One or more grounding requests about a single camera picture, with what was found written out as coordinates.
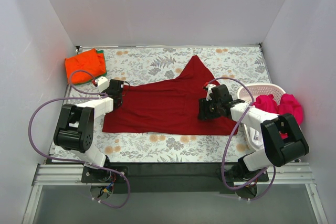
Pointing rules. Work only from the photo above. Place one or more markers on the floral table cloth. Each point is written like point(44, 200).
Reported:
point(233, 65)

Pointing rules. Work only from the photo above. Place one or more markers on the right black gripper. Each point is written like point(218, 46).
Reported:
point(203, 109)

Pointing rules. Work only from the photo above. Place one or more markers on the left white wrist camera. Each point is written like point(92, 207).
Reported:
point(101, 83)

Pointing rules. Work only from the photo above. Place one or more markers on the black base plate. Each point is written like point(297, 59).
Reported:
point(167, 177)

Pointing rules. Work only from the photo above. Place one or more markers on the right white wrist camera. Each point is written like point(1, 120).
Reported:
point(208, 88)

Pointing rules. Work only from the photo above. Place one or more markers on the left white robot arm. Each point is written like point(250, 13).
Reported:
point(75, 126)

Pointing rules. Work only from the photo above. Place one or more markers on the dark red t shirt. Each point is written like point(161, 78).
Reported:
point(169, 106)

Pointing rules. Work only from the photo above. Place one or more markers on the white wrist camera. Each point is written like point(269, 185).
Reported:
point(208, 88)
point(101, 83)

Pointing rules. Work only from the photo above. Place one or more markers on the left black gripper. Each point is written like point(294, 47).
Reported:
point(118, 99)

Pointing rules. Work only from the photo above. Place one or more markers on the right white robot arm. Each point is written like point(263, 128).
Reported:
point(283, 140)

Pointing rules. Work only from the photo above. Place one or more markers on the aluminium frame rail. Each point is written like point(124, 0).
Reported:
point(70, 174)

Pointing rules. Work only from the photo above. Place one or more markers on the folded orange t shirt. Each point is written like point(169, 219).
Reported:
point(71, 65)

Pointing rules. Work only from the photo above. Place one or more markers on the pink t shirt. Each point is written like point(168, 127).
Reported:
point(288, 104)

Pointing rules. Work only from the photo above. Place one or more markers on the white plastic laundry basket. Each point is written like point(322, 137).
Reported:
point(257, 89)

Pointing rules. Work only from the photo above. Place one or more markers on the folded green t shirt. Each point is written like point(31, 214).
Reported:
point(93, 62)

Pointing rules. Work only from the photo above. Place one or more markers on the white t shirt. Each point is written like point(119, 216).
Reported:
point(254, 139)

